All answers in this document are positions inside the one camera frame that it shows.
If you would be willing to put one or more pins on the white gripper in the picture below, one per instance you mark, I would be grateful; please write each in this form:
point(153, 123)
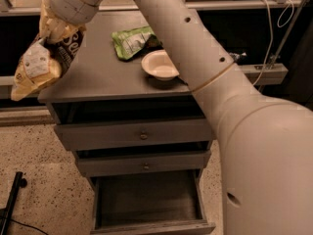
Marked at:
point(72, 8)

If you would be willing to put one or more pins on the brown chip bag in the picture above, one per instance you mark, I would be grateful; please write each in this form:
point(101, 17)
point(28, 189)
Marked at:
point(43, 63)

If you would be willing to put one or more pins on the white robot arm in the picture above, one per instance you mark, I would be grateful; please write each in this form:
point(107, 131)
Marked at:
point(266, 144)

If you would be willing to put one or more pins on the green chip bag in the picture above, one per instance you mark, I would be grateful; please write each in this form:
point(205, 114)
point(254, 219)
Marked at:
point(128, 43)

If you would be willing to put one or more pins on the grey wooden drawer cabinet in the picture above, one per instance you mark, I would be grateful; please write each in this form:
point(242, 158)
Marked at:
point(99, 87)

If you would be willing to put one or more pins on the grey top drawer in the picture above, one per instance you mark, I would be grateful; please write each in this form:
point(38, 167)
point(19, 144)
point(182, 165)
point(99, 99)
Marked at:
point(103, 135)

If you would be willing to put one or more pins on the grey middle drawer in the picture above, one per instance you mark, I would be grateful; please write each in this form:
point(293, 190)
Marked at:
point(121, 165)

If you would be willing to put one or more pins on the blue chip bag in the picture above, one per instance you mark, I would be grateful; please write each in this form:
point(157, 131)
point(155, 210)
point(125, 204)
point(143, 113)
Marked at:
point(238, 57)

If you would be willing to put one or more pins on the grey open bottom drawer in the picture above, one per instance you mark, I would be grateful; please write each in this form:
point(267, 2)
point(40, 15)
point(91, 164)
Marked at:
point(156, 203)

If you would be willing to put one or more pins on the white paper bowl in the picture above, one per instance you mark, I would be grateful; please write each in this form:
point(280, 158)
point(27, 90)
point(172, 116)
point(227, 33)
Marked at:
point(159, 65)

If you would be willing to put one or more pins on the black stand leg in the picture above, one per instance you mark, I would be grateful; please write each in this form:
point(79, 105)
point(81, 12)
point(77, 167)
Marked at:
point(6, 213)

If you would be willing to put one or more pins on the dark cabinet at right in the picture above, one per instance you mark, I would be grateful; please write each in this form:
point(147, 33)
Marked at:
point(298, 86)

